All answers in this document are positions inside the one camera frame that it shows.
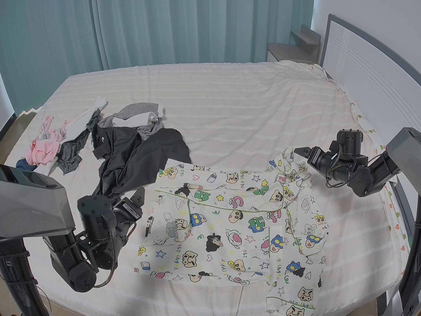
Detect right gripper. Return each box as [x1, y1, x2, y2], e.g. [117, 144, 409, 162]
[294, 146, 339, 178]

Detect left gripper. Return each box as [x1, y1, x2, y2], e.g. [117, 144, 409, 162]
[112, 186, 146, 233]

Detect white printed pyjama top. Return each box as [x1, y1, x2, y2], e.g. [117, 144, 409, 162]
[133, 146, 328, 316]

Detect pile of clothes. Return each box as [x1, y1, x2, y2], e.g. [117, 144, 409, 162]
[49, 97, 166, 175]

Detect black garment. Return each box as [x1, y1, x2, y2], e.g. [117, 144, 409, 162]
[90, 125, 192, 205]

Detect bed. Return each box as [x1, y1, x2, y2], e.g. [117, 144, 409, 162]
[0, 13, 421, 316]

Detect grey bedside table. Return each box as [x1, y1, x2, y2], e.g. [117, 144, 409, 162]
[267, 24, 321, 63]

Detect pink garment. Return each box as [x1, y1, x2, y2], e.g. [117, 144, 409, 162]
[30, 115, 73, 165]

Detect dark blue garment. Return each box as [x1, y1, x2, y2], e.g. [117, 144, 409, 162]
[16, 158, 37, 174]

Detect blue-green curtain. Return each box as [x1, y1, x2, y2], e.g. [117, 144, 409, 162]
[0, 0, 316, 116]

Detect black cable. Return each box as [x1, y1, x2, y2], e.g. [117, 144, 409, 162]
[94, 236, 120, 289]
[325, 171, 350, 188]

